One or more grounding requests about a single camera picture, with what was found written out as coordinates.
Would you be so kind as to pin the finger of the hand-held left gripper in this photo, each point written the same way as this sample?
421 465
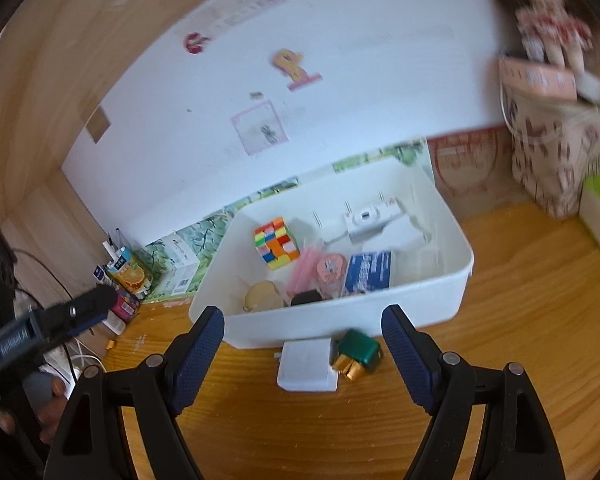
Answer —
80 310

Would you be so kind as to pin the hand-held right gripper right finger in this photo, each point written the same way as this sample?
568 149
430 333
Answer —
410 365

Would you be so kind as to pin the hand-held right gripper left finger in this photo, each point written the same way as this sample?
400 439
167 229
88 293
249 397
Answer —
200 360

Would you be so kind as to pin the green bottle with gold cap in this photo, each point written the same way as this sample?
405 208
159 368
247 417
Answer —
362 350

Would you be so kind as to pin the white plastic storage bin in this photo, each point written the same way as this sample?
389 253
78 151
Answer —
330 320

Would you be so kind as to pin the round gold compact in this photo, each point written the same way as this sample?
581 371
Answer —
265 294

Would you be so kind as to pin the clear box with blue label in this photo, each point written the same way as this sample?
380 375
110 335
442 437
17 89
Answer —
367 270

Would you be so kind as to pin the white charger adapter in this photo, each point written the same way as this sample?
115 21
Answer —
305 365

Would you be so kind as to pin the pink oval pouch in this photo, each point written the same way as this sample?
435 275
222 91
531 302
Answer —
330 267

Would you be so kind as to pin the colourful puzzle cube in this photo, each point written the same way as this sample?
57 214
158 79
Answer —
275 245

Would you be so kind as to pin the white digital timer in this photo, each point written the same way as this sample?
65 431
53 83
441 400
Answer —
367 218

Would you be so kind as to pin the person's left hand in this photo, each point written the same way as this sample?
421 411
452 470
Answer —
50 400

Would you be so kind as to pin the small yellow object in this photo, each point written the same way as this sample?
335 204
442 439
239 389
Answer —
111 345

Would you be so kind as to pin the orange drink pouch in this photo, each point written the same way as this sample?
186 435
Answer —
130 272

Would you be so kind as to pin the white pen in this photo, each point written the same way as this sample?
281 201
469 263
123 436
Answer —
111 250

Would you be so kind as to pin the white box with barcode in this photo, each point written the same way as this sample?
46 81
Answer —
180 265

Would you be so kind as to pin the brown tape patch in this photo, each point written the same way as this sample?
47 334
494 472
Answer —
97 125

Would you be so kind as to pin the red patterned board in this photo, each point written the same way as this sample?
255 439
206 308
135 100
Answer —
470 165

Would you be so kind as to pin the beige patterned bag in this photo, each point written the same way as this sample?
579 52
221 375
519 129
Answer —
555 160

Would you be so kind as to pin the rag doll with brown hair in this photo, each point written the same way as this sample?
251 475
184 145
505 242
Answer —
545 25

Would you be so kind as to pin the pink square wall sticker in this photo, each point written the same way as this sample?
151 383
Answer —
260 127

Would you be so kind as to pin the red wall sticker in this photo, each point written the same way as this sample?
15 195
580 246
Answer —
195 42

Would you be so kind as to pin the cartoon figure wall sticker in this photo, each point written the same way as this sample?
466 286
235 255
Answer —
292 67

